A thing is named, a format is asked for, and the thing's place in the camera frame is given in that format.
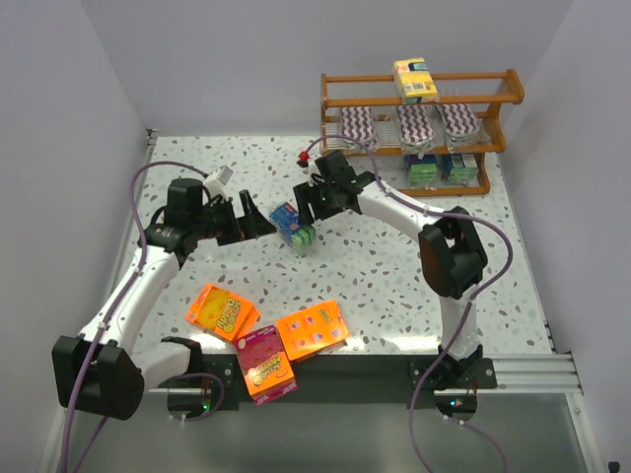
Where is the blue green sponge pack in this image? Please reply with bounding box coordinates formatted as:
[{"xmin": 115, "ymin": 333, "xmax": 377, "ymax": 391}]
[
  {"xmin": 404, "ymin": 155, "xmax": 439, "ymax": 187},
  {"xmin": 442, "ymin": 154, "xmax": 478, "ymax": 185},
  {"xmin": 269, "ymin": 202, "xmax": 316, "ymax": 255}
]

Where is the silver scourer pack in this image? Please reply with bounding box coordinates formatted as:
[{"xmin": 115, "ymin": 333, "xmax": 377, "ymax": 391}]
[{"xmin": 339, "ymin": 106, "xmax": 380, "ymax": 151}]

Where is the orange Scrub Daddy box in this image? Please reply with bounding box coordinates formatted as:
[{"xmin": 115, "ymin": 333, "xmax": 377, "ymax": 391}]
[{"xmin": 184, "ymin": 284, "xmax": 260, "ymax": 343}]

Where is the orange Scrub Mommy box back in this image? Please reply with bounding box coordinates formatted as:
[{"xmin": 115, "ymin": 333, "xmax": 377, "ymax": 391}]
[{"xmin": 276, "ymin": 300, "xmax": 349, "ymax": 363}]

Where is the yellow sponge pack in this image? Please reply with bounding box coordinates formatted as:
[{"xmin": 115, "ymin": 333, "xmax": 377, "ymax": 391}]
[{"xmin": 392, "ymin": 57, "xmax": 440, "ymax": 104}]

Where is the pink grey zigzag sponge pack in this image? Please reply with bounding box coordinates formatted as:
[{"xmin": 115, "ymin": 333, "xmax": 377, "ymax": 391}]
[{"xmin": 438, "ymin": 103, "xmax": 481, "ymax": 150}]

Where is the pink Scrub Mommy box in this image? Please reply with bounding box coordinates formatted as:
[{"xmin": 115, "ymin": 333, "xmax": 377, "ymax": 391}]
[{"xmin": 234, "ymin": 325, "xmax": 298, "ymax": 406}]

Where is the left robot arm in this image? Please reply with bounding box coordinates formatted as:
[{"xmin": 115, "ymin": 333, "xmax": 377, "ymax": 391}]
[{"xmin": 52, "ymin": 178, "xmax": 276, "ymax": 420}]

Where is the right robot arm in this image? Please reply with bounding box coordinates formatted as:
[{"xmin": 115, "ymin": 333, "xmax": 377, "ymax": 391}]
[{"xmin": 294, "ymin": 151, "xmax": 488, "ymax": 387}]

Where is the orange wooden shelf rack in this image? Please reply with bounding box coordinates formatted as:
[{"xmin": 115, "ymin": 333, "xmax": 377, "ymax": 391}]
[{"xmin": 319, "ymin": 69, "xmax": 525, "ymax": 197}]

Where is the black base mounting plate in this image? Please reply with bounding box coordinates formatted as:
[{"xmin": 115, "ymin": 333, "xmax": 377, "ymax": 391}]
[{"xmin": 161, "ymin": 355, "xmax": 498, "ymax": 411}]

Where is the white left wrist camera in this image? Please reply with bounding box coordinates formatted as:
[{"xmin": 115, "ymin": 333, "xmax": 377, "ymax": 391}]
[{"xmin": 203, "ymin": 166, "xmax": 233, "ymax": 199}]

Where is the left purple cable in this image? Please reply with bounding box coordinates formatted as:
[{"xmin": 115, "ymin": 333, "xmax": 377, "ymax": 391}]
[{"xmin": 58, "ymin": 162, "xmax": 228, "ymax": 473}]

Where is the purple cable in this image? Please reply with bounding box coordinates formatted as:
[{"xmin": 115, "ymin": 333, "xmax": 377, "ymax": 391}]
[
  {"xmin": 58, "ymin": 162, "xmax": 228, "ymax": 473},
  {"xmin": 296, "ymin": 134, "xmax": 515, "ymax": 473}
]

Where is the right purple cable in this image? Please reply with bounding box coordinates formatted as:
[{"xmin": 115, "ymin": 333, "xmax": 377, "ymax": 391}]
[{"xmin": 296, "ymin": 134, "xmax": 515, "ymax": 473}]

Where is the aluminium rail frame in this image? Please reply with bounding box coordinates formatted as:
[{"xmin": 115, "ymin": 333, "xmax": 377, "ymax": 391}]
[{"xmin": 491, "ymin": 354, "xmax": 583, "ymax": 394}]

